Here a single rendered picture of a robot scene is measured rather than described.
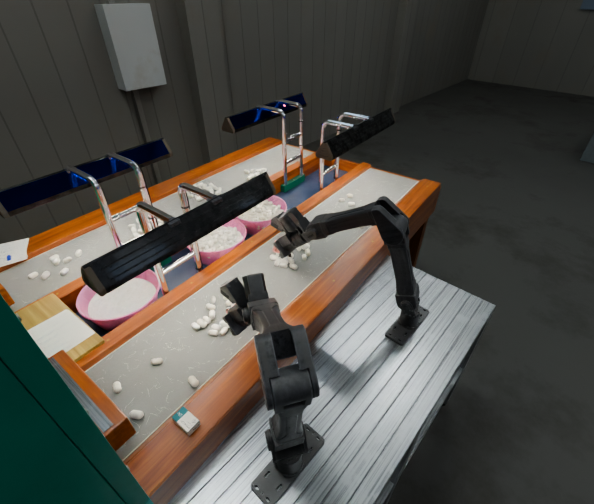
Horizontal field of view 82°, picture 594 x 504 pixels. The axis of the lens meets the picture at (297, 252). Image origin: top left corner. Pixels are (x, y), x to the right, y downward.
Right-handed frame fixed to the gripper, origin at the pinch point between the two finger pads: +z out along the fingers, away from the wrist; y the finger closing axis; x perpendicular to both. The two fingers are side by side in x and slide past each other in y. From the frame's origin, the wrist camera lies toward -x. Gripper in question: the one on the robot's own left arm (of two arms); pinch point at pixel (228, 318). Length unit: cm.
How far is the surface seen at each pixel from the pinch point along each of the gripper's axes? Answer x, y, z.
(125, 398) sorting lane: 1.2, 31.8, 10.3
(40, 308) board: -32, 32, 44
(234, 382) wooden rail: 12.8, 12.1, -7.4
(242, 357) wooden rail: 10.4, 5.2, -4.5
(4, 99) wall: -162, -28, 153
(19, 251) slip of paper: -58, 23, 76
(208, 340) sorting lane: 3.1, 5.9, 7.9
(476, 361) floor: 106, -104, 1
